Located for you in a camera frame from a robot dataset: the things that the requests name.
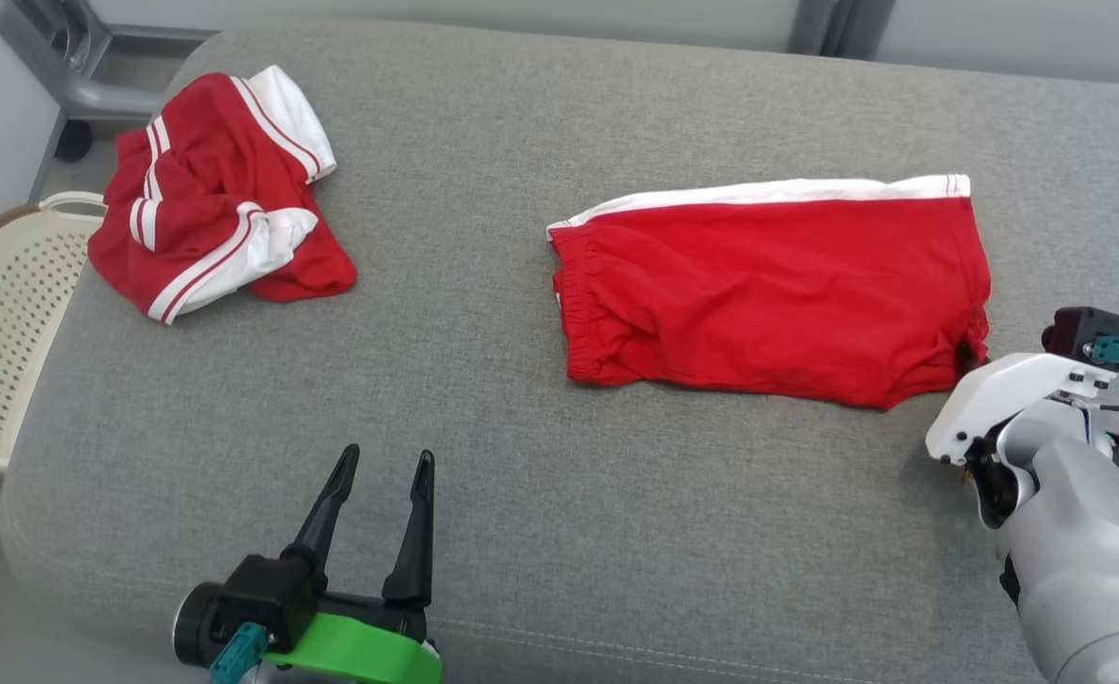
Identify cream perforated laundry basket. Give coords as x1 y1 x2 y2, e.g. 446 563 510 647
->
0 192 107 474

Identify grey metal partition post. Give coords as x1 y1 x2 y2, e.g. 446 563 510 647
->
787 0 896 61

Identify grey metal wheeled stand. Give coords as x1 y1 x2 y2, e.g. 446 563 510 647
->
0 0 220 162

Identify red basketball jersey white sleeves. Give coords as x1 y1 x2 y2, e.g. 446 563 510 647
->
87 65 359 326

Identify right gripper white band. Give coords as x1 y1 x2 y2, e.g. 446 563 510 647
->
925 336 1119 529

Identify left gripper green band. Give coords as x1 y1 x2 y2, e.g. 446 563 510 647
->
262 444 445 684

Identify red shorts white side stripe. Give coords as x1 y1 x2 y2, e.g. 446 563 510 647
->
547 174 994 411

